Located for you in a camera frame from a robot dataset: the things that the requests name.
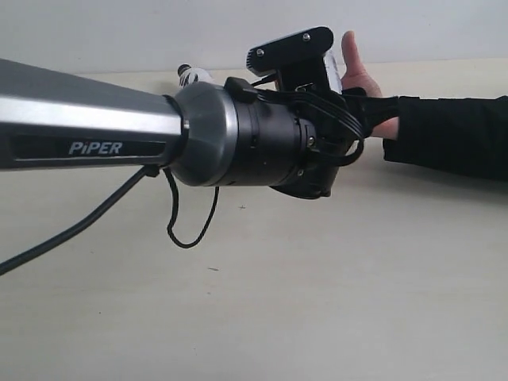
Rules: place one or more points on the person's open hand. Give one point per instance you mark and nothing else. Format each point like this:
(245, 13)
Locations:
(356, 75)

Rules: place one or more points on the pink peach drink bottle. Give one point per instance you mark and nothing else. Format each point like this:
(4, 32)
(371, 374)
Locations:
(188, 75)

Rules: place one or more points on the black sleeved forearm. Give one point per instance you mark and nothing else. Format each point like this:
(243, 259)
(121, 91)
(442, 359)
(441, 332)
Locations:
(461, 136)

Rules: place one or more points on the clear bottle dark label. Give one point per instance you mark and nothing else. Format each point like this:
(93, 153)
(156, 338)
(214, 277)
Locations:
(332, 72)

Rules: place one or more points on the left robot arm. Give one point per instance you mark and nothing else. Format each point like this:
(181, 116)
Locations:
(206, 135)

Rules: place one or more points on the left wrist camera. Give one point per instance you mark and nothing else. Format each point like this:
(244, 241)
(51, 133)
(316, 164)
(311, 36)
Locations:
(293, 61)

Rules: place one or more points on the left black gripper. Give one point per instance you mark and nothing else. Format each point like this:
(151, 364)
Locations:
(339, 126)

